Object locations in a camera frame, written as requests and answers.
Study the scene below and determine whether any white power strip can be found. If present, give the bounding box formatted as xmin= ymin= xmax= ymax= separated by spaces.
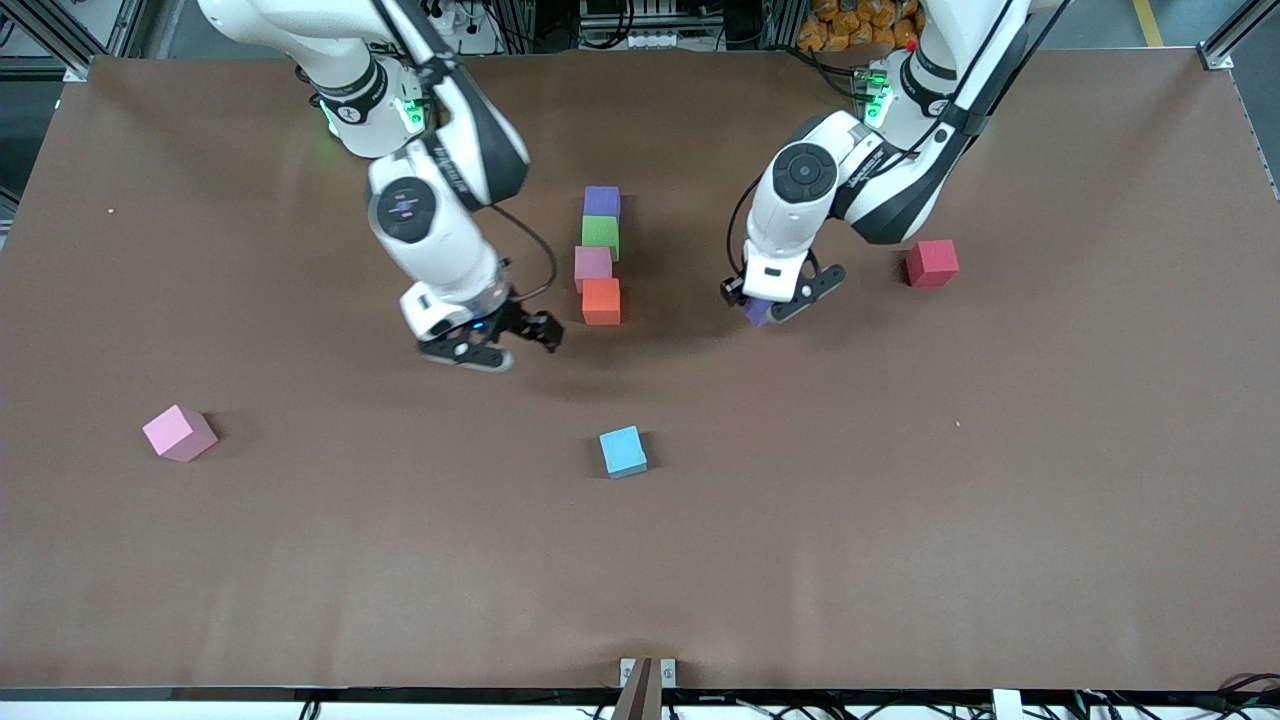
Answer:
xmin=430 ymin=0 xmax=501 ymax=31

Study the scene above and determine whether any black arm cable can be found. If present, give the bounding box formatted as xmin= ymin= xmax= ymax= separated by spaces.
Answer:
xmin=725 ymin=0 xmax=1076 ymax=291
xmin=375 ymin=0 xmax=558 ymax=303

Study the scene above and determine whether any metal clamp bracket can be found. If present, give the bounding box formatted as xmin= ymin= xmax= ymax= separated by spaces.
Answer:
xmin=620 ymin=657 xmax=677 ymax=691

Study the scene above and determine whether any orange foam cube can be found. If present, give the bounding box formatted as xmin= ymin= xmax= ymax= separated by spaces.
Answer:
xmin=582 ymin=277 xmax=623 ymax=327

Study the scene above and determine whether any black electronics rack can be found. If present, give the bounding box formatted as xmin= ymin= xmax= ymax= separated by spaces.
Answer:
xmin=578 ymin=0 xmax=723 ymax=51

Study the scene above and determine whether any dusky pink foam cube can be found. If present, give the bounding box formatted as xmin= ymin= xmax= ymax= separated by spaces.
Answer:
xmin=574 ymin=245 xmax=614 ymax=295

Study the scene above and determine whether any brown tapered pole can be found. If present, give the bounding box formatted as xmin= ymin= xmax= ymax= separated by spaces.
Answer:
xmin=612 ymin=657 xmax=663 ymax=720

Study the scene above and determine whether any light pink foam cube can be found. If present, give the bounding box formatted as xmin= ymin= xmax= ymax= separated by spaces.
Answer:
xmin=142 ymin=404 xmax=219 ymax=464

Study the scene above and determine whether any red foam cube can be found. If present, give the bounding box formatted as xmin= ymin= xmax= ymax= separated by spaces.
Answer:
xmin=905 ymin=239 xmax=960 ymax=289

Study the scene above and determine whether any brown table cover sheet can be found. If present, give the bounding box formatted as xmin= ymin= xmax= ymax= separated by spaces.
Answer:
xmin=0 ymin=48 xmax=1280 ymax=691

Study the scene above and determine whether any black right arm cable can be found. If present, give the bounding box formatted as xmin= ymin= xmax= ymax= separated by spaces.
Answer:
xmin=375 ymin=0 xmax=558 ymax=303

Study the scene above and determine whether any blue foam cube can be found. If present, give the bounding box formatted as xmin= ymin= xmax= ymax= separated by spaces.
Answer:
xmin=599 ymin=425 xmax=649 ymax=481

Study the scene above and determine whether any green foam cube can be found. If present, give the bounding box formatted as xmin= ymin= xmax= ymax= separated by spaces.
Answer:
xmin=582 ymin=215 xmax=621 ymax=263

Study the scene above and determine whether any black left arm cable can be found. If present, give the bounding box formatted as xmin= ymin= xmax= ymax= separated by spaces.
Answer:
xmin=725 ymin=0 xmax=1076 ymax=291

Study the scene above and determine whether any aluminium frame profile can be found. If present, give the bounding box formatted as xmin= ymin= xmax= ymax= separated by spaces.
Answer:
xmin=1198 ymin=0 xmax=1280 ymax=71
xmin=95 ymin=0 xmax=161 ymax=59

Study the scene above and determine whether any orange packets pile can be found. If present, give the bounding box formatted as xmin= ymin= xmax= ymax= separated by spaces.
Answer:
xmin=798 ymin=0 xmax=921 ymax=53

